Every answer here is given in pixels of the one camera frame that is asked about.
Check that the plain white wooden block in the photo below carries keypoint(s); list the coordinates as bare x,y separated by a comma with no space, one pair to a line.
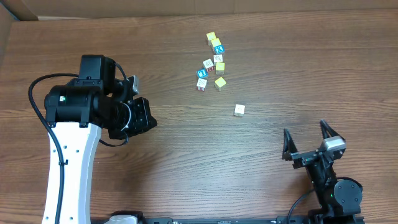
239,110

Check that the blue X block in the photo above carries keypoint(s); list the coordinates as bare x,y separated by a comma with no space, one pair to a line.
219,50

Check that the cardboard box wall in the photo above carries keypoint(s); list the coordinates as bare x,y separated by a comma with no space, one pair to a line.
30,10

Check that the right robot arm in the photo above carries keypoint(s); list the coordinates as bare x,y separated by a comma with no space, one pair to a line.
339,197

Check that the white block red side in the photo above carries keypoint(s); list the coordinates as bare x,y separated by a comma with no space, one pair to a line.
208,65

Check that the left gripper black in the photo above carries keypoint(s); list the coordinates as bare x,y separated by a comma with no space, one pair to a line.
143,121

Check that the white patterned block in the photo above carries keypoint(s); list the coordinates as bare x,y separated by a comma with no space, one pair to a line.
217,58

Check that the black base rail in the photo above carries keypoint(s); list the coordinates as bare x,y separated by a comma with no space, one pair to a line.
138,217

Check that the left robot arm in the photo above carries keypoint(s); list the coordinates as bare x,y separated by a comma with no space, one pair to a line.
76,114

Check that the blue pictogram block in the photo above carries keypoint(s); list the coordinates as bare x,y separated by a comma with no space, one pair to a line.
202,73

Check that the white block red letters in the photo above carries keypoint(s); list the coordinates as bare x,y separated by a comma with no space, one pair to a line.
201,84

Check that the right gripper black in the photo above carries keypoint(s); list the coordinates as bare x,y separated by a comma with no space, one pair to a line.
288,147

